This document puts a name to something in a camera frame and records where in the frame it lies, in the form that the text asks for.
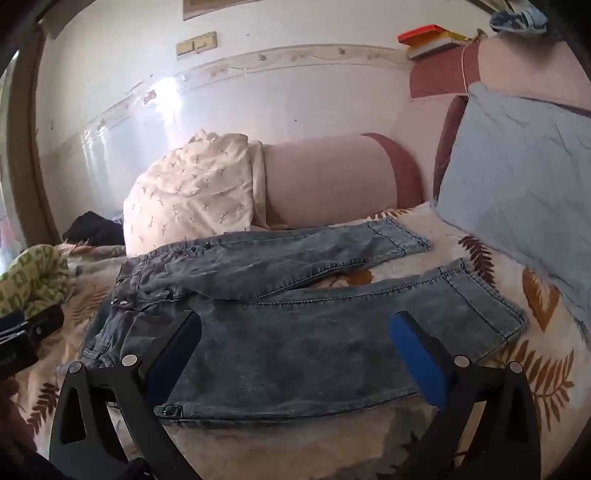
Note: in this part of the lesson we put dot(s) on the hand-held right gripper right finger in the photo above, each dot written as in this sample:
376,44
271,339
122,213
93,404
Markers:
415,364

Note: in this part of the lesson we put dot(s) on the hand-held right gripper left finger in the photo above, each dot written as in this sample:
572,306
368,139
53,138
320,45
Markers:
176,357

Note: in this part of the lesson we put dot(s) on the blue denim pants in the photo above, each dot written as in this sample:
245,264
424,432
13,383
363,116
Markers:
286,341

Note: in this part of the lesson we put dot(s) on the green patterned cloth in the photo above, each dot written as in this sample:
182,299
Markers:
32,281

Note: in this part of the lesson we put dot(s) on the leaf print blanket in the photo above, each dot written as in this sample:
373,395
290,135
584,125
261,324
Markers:
461,263

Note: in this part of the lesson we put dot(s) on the black cloth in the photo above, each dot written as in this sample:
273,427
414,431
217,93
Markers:
92,230

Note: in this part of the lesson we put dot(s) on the cream floral pillow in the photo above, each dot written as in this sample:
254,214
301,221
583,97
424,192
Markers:
194,194

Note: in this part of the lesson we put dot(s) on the pink bolster cushion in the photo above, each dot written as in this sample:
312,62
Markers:
323,184

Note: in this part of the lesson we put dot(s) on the light blue pillow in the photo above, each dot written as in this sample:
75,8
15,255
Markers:
517,175

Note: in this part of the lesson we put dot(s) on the pink sofa backrest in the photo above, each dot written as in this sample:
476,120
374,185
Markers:
517,64

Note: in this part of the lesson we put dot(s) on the yellow book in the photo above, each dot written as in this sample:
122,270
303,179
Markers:
457,38

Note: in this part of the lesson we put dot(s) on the red book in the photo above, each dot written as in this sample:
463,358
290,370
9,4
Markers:
422,33

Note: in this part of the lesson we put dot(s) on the blue crumpled cloth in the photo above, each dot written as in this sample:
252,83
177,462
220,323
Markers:
519,21

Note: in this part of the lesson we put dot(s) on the brown door frame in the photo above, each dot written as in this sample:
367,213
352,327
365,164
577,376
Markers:
39,138

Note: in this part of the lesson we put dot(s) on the beige wall switch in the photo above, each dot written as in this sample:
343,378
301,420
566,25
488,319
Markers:
196,45

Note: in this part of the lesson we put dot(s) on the wall picture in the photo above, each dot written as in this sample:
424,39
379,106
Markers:
226,8

